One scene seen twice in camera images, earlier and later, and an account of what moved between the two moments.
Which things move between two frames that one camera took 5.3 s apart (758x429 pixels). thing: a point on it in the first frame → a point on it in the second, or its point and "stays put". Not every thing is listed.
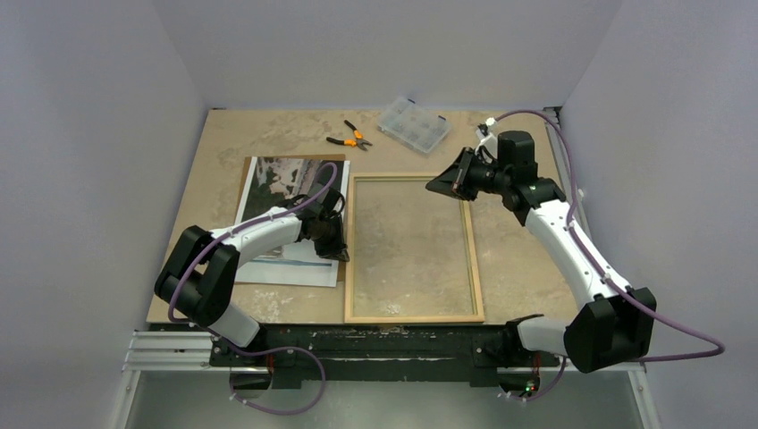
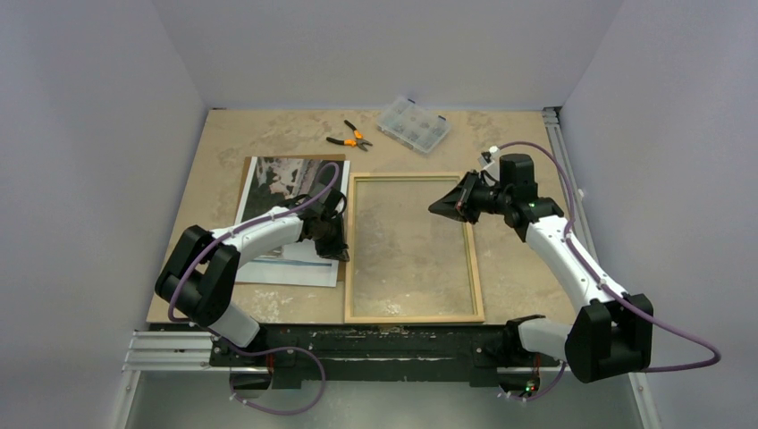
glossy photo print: (274, 180) stays put
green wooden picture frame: (411, 254) stays put
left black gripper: (336, 250) stays put
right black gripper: (464, 174) → (464, 199)
